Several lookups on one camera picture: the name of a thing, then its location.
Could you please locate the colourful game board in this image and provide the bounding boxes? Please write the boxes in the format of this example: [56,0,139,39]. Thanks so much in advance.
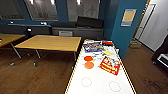
[83,42,104,54]

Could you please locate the blue white card deck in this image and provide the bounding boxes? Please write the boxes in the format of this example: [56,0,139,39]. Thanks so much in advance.
[93,51,102,57]

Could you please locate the light grey cushion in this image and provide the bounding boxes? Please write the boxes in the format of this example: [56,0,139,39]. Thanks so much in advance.
[58,30,74,37]

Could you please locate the yellow plastic bowl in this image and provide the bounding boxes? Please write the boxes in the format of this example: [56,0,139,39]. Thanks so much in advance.
[102,50,113,56]

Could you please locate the red black game box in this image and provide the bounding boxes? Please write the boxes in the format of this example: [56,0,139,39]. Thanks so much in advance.
[101,40,114,46]

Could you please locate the orange red game pieces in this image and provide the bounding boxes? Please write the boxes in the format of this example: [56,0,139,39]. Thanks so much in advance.
[99,55,122,76]

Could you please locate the long wooden table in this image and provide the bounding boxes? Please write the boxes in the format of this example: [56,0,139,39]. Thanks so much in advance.
[14,34,83,68]
[0,33,27,66]

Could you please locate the white-top wooden table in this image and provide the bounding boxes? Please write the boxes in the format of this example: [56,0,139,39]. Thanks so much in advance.
[64,39,138,94]

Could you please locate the interior glass window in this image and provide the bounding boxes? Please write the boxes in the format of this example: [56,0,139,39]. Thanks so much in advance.
[66,0,101,23]
[23,0,59,22]
[0,0,26,20]

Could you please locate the dark grey bench sofa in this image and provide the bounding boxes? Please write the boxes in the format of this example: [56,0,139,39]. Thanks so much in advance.
[0,23,53,37]

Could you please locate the yellow wall sign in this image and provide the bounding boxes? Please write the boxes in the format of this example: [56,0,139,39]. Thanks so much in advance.
[120,8,138,28]

